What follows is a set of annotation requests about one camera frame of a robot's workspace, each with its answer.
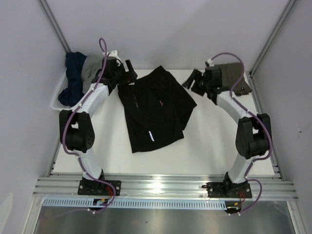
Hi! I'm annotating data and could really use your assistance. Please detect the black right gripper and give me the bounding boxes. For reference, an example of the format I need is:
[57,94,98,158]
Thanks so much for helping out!
[182,69,211,97]

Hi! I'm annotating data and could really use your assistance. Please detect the olive green shorts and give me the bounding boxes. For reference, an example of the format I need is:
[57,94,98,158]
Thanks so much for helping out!
[219,62,252,97]

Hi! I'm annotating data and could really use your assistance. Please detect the black shorts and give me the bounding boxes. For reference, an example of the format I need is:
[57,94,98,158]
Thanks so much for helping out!
[118,66,197,153]

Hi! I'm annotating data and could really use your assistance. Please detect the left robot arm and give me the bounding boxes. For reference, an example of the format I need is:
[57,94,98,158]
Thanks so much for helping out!
[59,56,137,195]

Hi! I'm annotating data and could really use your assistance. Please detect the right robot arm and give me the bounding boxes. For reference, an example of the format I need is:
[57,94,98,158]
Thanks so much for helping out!
[182,65,272,198]

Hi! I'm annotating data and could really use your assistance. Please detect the grey shorts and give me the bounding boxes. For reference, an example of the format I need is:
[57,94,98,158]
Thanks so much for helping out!
[81,55,103,94]

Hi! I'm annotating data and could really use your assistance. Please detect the dark blue garment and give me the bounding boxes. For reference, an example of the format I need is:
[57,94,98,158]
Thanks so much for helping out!
[58,52,87,107]

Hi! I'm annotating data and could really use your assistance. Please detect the white perforated basket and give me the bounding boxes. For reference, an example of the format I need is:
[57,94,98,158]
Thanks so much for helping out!
[50,70,71,111]

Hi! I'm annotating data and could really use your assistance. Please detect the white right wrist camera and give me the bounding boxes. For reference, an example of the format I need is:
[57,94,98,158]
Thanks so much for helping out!
[205,58,215,67]

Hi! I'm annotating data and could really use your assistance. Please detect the aluminium mounting rail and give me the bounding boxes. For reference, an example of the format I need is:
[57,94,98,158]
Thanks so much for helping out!
[33,174,298,201]

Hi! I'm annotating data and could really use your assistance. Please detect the left aluminium corner post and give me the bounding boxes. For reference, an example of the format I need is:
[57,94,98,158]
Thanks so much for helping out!
[38,0,71,53]

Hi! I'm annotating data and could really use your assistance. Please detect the aluminium corner post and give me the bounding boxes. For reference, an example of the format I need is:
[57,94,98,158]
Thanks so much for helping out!
[249,0,298,77]
[38,0,71,53]

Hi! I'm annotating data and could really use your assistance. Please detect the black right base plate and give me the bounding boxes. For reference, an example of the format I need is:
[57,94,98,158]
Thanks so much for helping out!
[206,182,253,198]

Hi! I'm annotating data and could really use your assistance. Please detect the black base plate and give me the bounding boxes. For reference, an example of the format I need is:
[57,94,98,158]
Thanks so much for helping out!
[78,178,121,196]
[206,182,253,198]

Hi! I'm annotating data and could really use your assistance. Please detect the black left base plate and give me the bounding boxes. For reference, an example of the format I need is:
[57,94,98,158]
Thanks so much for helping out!
[78,178,121,196]

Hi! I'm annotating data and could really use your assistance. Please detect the right aluminium corner post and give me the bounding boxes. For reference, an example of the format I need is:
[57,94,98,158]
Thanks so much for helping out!
[249,0,298,77]

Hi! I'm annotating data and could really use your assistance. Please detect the white slotted cable duct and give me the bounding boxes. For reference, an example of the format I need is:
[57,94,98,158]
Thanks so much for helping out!
[42,197,227,210]

